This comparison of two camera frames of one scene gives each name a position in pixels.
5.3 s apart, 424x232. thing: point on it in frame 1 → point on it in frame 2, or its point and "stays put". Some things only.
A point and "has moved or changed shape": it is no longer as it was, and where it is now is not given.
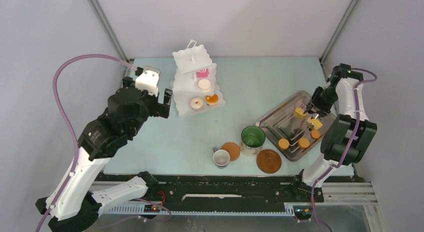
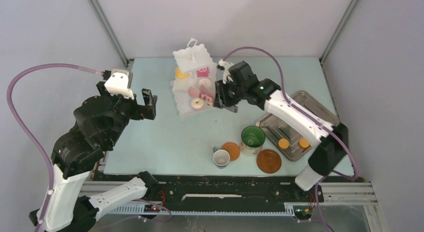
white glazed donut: x=196 y=103 stays put
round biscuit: x=303 y=142 stays put
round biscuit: x=283 y=144 stays put
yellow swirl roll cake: x=299 y=113 has moved or changed shape
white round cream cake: x=204 y=83 stays put
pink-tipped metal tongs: x=307 y=108 → x=203 y=92
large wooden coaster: x=269 y=161 stays put
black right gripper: x=322 y=109 → x=221 y=100
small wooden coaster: x=233 y=149 stays put
